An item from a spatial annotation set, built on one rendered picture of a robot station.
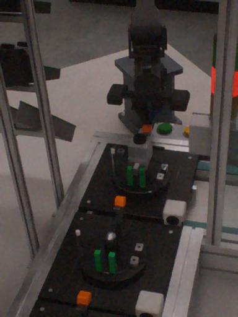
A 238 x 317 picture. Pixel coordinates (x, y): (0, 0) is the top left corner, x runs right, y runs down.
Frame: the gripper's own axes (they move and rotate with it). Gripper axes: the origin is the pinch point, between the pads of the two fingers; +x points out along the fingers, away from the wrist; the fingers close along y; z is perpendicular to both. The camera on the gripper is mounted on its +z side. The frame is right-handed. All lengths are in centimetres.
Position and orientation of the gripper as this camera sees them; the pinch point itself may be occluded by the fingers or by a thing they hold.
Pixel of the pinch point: (149, 115)
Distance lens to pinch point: 133.9
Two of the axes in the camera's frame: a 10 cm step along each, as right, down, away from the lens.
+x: 0.6, 7.6, 6.4
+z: 2.6, -6.4, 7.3
